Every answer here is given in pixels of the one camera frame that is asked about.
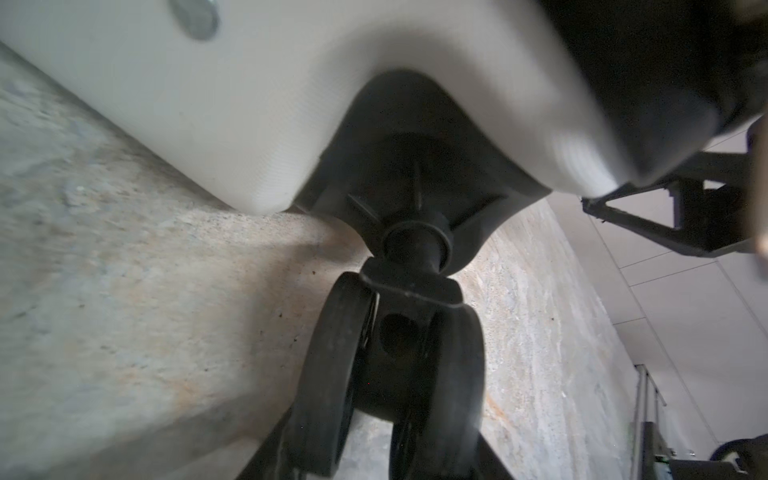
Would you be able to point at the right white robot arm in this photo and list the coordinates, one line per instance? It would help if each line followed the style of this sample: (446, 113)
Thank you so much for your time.
(736, 459)

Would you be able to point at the black suitcase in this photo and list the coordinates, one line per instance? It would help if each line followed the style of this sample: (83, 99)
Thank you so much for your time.
(424, 126)

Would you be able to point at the aluminium mounting rail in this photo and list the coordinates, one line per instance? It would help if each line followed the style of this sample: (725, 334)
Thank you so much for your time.
(650, 452)

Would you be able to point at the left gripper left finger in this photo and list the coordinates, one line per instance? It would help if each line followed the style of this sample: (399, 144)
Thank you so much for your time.
(271, 460)

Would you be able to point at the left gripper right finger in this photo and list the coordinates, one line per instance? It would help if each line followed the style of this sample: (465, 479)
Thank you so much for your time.
(709, 193)

